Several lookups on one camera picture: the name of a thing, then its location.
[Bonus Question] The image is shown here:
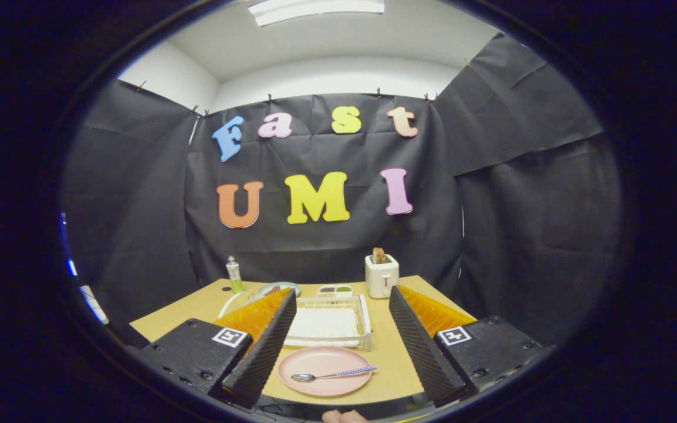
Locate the ceiling light panel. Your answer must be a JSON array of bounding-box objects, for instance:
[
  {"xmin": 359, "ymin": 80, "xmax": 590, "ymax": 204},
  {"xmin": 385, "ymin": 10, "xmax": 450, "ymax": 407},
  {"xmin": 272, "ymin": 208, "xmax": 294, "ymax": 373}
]
[{"xmin": 248, "ymin": 0, "xmax": 386, "ymax": 27}]

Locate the spoon with blue checkered handle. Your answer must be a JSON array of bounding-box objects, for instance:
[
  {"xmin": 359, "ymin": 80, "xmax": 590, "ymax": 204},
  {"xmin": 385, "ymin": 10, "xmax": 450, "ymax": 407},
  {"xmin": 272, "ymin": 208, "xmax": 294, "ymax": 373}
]
[{"xmin": 290, "ymin": 365, "xmax": 378, "ymax": 383}]

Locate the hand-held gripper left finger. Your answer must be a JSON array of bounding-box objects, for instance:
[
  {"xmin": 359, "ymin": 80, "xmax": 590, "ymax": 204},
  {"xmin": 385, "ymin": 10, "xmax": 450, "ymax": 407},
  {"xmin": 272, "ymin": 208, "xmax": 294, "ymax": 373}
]
[{"xmin": 129, "ymin": 288, "xmax": 298, "ymax": 409}]

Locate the black backdrop cloth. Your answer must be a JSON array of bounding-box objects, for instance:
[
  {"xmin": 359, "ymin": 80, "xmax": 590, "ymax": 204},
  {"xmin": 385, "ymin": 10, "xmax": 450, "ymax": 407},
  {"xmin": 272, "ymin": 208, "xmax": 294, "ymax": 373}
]
[{"xmin": 59, "ymin": 32, "xmax": 621, "ymax": 347}]

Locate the cream toaster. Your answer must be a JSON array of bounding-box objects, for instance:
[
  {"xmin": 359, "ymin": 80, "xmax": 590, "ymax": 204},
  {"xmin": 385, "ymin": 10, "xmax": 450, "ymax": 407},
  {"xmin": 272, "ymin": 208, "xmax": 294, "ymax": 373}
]
[{"xmin": 365, "ymin": 254, "xmax": 400, "ymax": 299}]

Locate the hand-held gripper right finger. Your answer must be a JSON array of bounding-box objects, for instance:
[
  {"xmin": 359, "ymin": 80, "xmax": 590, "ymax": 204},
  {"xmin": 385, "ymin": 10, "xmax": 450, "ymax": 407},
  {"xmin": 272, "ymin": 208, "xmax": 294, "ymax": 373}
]
[{"xmin": 388, "ymin": 286, "xmax": 545, "ymax": 408}]

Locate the pink plate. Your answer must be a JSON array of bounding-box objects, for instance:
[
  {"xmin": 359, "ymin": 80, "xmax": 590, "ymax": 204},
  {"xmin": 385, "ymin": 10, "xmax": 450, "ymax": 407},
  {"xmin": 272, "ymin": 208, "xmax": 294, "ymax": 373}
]
[{"xmin": 277, "ymin": 346, "xmax": 373, "ymax": 397}]

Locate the green and white tube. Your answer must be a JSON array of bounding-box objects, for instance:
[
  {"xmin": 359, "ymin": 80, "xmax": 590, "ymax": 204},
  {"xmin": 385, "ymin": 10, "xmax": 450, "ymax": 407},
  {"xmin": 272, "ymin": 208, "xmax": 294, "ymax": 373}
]
[{"xmin": 226, "ymin": 256, "xmax": 245, "ymax": 294}]

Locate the white wire dish rack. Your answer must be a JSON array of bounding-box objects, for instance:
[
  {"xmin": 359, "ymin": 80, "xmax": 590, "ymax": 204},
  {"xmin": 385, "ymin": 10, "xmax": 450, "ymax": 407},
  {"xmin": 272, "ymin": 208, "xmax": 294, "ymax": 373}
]
[{"xmin": 219, "ymin": 291, "xmax": 373, "ymax": 352}]

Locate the pale green plate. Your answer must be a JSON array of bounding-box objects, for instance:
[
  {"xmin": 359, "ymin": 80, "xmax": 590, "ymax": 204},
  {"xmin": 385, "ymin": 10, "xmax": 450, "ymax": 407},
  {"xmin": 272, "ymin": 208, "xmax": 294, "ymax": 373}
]
[{"xmin": 258, "ymin": 281, "xmax": 302, "ymax": 297}]

